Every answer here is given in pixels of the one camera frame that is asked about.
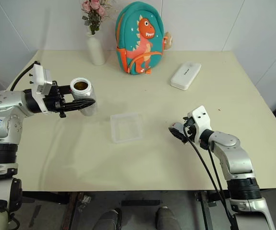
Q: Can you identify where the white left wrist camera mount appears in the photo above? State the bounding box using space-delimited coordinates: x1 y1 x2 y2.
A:
31 63 57 96

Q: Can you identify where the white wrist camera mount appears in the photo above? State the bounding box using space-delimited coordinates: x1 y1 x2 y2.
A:
31 63 57 96
187 105 212 135

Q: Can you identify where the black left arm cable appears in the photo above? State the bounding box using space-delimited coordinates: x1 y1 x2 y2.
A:
9 61 40 92

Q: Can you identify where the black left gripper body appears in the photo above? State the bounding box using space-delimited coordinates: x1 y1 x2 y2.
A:
43 80 69 119

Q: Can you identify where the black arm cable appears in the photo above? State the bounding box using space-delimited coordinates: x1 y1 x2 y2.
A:
9 61 40 92
206 146 227 199
182 124 234 230

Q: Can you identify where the white ceramic vase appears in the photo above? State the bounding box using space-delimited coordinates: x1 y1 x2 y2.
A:
86 32 106 66

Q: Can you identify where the teal dinosaur backpack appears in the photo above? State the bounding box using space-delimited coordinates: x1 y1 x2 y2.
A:
115 1 165 75

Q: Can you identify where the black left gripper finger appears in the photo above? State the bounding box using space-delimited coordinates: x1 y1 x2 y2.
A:
62 99 96 113
56 85 73 95

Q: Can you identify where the pink flower bouquet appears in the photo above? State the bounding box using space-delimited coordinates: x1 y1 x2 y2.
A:
81 0 111 36

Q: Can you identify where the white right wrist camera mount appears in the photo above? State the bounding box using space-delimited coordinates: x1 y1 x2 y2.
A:
187 105 212 135

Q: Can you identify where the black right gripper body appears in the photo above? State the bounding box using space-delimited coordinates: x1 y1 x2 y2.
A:
182 117 201 145

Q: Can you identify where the white rectangular case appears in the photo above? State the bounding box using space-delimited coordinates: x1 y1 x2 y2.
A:
169 61 202 91

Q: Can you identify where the dark grey rounded shape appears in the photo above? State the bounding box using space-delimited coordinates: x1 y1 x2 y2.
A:
96 208 123 230
156 206 180 230

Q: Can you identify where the beige plush pendant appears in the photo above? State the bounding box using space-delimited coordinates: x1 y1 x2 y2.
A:
163 31 174 50

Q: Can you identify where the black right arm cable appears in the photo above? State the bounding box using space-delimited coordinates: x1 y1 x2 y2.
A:
206 146 227 199
182 124 234 230

